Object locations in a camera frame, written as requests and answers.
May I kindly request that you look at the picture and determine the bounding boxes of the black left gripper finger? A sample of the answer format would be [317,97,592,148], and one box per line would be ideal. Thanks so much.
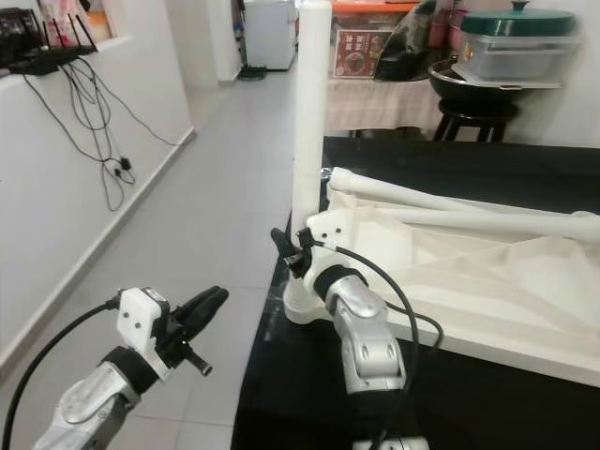
[182,295,230,334]
[173,286,231,323]

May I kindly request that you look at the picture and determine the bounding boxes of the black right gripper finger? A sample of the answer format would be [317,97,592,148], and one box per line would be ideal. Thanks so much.
[269,227,296,280]

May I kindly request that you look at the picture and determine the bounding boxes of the white plastic table leg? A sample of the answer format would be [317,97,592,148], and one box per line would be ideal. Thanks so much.
[289,0,334,235]
[328,167,526,218]
[380,206,600,247]

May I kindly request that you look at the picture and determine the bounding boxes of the black tablecloth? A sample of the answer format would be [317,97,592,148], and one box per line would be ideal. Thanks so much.
[230,136,600,450]

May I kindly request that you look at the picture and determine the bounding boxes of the beige table cover cloth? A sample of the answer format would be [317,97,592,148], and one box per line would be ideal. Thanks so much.
[323,77,442,134]

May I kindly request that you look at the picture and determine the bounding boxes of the white plastic table top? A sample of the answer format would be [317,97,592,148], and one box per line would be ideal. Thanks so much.
[281,167,600,387]

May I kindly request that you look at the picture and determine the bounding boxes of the red printed box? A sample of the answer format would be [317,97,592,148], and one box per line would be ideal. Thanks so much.
[333,28,385,78]

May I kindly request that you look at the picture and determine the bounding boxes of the white appliance cabinet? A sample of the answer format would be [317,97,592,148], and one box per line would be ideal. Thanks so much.
[244,0,299,71]

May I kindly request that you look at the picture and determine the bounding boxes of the black round stool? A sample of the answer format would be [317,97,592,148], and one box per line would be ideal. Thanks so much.
[433,96,521,143]

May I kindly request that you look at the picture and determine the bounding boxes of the orange lid storage bin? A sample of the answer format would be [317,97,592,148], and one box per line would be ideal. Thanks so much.
[330,0,413,81]

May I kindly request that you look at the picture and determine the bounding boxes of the black router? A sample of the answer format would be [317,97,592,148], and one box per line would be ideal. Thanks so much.
[9,19,113,76]

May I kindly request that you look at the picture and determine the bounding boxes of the clear plastic storage box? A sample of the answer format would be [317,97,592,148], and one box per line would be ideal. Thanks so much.
[459,33,578,85]

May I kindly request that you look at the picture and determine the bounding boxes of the pink bag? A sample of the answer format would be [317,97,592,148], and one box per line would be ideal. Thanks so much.
[56,0,99,48]

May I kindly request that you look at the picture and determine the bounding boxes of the black glossy box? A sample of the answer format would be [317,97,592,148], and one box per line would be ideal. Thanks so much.
[0,7,43,67]

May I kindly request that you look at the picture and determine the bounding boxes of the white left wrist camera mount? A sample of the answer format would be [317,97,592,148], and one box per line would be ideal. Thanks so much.
[117,288,172,381]

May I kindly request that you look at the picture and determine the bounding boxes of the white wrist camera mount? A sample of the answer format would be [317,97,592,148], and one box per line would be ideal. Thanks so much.
[117,288,172,381]
[305,211,378,275]

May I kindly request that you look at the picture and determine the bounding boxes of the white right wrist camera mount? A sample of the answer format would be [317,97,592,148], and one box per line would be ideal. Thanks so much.
[305,211,378,275]

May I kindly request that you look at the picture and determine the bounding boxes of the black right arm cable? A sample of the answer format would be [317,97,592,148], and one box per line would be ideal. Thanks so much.
[300,234,446,450]

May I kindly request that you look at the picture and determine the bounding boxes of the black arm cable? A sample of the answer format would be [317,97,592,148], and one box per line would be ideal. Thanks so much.
[300,234,446,450]
[2,295,125,450]

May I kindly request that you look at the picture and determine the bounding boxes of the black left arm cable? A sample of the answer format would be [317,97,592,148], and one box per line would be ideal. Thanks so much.
[2,295,125,450]

